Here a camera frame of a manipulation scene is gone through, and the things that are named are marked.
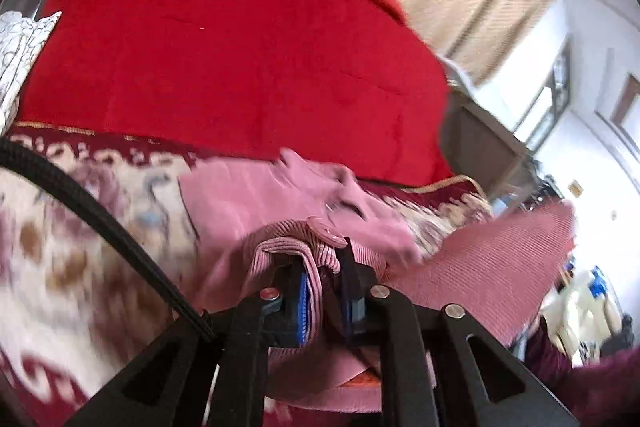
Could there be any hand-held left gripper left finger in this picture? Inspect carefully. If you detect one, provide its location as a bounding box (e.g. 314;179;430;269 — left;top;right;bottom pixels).
65;264;308;427

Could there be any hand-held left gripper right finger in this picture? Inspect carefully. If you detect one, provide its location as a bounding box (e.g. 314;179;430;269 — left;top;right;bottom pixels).
340;247;581;427

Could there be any pink corduroy garment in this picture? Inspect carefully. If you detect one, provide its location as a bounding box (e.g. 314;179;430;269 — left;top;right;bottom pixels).
177;149;578;413

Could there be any person's right forearm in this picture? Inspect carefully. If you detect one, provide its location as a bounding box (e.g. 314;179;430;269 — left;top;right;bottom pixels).
525;317;640;427

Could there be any white plastic bag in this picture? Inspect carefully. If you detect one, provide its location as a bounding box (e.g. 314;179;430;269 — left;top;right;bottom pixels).
542;267;626;358

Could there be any floral patterned blanket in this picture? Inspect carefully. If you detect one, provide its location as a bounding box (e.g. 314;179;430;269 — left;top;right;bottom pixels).
0;122;496;427

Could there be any red quilt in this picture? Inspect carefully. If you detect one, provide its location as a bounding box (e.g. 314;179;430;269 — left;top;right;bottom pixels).
17;0;456;188

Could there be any window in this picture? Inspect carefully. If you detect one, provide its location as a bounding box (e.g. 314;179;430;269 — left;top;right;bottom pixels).
515;37;573;148

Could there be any white patterned pillow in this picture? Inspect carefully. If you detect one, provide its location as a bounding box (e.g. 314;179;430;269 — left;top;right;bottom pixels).
0;11;63;132

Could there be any black braided cable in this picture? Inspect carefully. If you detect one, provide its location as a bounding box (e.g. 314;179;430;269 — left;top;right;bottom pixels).
0;138;221;343

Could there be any wooden door frame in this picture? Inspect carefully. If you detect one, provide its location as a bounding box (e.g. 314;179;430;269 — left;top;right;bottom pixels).
595;72;640;142

